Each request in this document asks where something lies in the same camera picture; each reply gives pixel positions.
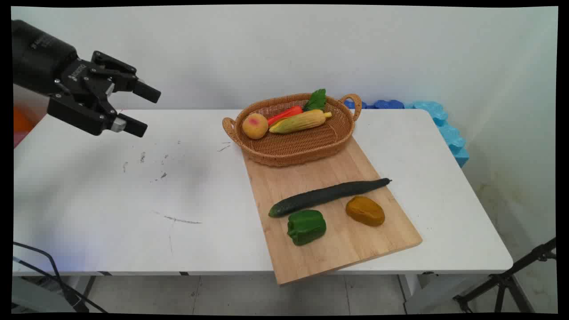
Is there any black tripod stand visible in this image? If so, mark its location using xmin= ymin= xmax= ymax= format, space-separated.
xmin=453 ymin=238 xmax=557 ymax=314

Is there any dark metal table leg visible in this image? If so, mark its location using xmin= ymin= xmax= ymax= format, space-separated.
xmin=79 ymin=272 xmax=112 ymax=312

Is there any toy peach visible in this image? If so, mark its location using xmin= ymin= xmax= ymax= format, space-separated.
xmin=242 ymin=113 xmax=269 ymax=140

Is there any toy green bell pepper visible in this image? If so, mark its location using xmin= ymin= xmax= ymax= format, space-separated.
xmin=287 ymin=209 xmax=327 ymax=246

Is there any toy red carrot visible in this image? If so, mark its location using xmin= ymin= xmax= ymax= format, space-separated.
xmin=267 ymin=106 xmax=303 ymax=127

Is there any orange object behind table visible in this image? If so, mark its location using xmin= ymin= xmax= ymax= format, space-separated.
xmin=13 ymin=106 xmax=35 ymax=147

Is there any dark green toy cucumber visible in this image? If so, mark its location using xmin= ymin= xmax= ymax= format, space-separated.
xmin=268 ymin=178 xmax=393 ymax=218

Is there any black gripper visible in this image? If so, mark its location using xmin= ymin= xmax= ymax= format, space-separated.
xmin=12 ymin=20 xmax=161 ymax=138

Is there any toy yellow corn cob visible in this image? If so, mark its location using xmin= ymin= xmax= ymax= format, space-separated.
xmin=269 ymin=110 xmax=333 ymax=134

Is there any toy brown potato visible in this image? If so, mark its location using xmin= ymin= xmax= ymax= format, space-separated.
xmin=345 ymin=196 xmax=386 ymax=227

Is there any light blue foam mat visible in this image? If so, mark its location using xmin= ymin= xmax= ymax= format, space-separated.
xmin=404 ymin=101 xmax=470 ymax=168

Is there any white table leg panel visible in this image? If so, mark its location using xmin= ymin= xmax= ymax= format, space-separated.
xmin=398 ymin=272 xmax=489 ymax=314

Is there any woven wicker basket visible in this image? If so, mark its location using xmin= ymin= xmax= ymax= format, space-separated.
xmin=222 ymin=92 xmax=362 ymax=168

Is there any long black cable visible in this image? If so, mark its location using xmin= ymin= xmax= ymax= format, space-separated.
xmin=12 ymin=242 xmax=108 ymax=314

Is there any wooden cutting board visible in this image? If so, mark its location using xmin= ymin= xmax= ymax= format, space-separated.
xmin=242 ymin=136 xmax=423 ymax=286

